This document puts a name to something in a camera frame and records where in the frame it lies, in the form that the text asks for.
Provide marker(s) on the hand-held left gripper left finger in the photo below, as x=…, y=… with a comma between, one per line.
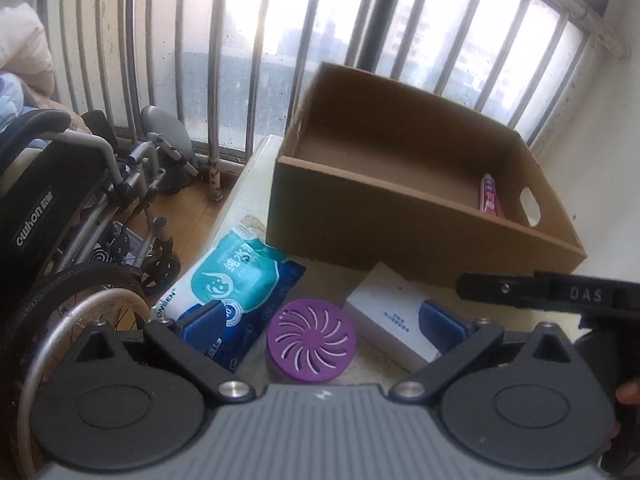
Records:
x=202, y=327

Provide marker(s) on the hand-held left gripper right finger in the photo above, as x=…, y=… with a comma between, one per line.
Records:
x=442, y=327

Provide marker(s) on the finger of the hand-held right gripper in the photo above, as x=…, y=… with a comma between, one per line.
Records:
x=490, y=287

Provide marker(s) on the blue wet wipes pack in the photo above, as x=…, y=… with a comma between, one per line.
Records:
x=235, y=275

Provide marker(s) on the brown cardboard box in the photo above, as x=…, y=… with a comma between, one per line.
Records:
x=350, y=220

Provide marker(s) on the person's right hand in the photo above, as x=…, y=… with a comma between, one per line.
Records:
x=630, y=393

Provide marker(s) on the white flat carton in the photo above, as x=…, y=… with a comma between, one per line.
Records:
x=385, y=300

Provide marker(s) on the red and white tube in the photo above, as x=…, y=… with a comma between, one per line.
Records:
x=489, y=200

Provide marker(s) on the purple round air freshener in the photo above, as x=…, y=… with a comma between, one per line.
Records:
x=310, y=340

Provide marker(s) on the grey padded seat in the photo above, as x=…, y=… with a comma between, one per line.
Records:
x=165, y=130

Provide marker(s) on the black folding wheelchair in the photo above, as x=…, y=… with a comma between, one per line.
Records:
x=40, y=200

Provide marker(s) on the metal window railing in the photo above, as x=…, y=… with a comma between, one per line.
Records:
x=218, y=60

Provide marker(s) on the light blue bedding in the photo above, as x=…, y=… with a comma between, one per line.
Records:
x=10, y=100

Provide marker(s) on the pink pillow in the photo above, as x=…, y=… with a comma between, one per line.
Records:
x=22, y=50

